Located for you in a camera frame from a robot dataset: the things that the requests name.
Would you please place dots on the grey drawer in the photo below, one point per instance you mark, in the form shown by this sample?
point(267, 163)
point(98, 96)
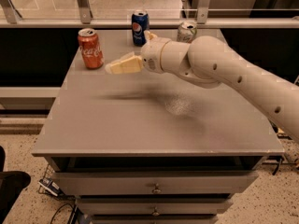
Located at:
point(137, 183)
point(176, 219)
point(170, 206)

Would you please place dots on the middle grey drawer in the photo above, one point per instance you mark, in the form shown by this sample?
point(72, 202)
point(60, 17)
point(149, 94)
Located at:
point(170, 206)

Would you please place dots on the blue white device on floor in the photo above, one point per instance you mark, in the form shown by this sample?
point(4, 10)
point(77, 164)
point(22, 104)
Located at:
point(49, 185)

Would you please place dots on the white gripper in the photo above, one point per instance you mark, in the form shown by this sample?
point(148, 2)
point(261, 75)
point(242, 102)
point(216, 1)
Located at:
point(151, 55)

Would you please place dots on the top grey drawer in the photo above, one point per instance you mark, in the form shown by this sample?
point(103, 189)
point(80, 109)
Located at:
point(137, 183)

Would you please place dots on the metal drawer knob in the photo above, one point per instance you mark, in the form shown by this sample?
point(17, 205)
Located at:
point(155, 212)
point(156, 189)

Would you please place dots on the grey drawer cabinet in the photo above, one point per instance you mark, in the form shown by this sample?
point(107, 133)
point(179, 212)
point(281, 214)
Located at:
point(145, 122)

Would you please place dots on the white green 7up can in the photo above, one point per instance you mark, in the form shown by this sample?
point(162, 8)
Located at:
point(187, 32)

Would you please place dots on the metal middle drawer knob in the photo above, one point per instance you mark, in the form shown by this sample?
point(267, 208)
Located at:
point(155, 212)

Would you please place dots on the red Coca-Cola can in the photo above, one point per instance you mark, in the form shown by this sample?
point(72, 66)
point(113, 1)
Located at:
point(90, 49)

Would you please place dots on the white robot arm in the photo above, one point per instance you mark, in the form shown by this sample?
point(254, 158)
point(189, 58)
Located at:
point(207, 62)

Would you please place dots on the blue Pepsi can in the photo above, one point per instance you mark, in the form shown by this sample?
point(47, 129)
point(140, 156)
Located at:
point(140, 23)

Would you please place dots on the metal top drawer knob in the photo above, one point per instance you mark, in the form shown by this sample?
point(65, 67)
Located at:
point(156, 189)

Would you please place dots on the black chair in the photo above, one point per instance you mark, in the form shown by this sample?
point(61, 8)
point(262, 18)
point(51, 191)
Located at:
point(11, 185)

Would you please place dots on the bottom grey drawer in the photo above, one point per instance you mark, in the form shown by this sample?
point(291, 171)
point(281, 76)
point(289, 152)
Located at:
point(176, 219)

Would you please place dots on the glass railing with metal posts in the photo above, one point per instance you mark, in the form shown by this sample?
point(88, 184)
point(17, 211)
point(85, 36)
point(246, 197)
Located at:
point(162, 13)

